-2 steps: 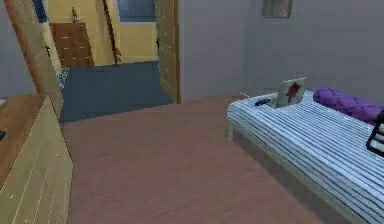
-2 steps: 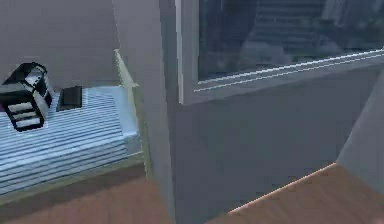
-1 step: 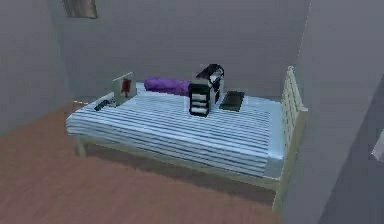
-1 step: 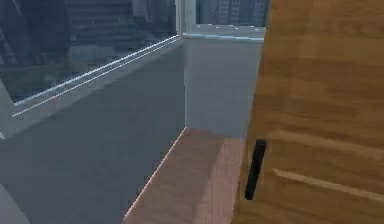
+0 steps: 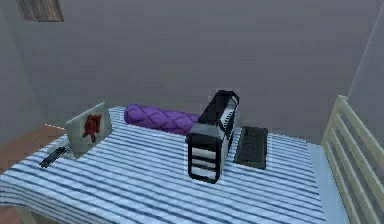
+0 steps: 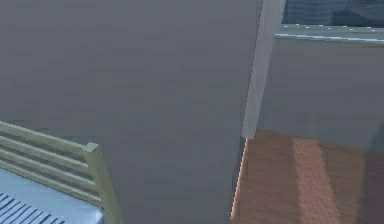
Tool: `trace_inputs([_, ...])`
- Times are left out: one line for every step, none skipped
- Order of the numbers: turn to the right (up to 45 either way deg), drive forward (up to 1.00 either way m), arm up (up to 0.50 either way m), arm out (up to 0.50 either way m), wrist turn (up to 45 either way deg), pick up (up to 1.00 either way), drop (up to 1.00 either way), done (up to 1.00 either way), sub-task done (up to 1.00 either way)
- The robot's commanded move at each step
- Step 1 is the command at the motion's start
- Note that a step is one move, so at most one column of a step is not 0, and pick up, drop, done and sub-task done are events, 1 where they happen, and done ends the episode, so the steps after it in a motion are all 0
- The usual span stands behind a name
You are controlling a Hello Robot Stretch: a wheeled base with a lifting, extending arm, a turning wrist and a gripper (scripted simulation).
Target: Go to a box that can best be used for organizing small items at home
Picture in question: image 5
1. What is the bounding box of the black and white computer tower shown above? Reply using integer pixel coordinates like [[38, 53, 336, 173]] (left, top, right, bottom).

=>
[[185, 89, 240, 185]]

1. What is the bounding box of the purple bolster pillow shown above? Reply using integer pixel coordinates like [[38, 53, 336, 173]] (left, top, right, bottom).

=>
[[123, 103, 201, 136]]

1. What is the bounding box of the black keyboard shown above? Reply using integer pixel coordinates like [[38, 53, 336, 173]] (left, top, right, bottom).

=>
[[232, 125, 269, 171]]

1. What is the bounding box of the blue striped bed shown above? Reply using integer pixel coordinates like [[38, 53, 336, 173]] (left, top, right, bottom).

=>
[[0, 94, 384, 224]]

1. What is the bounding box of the grey laptop with red sticker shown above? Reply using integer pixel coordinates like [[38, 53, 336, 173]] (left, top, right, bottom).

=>
[[58, 101, 114, 160]]

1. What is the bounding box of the black remote control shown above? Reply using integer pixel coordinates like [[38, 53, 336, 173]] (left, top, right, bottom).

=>
[[38, 146, 68, 169]]

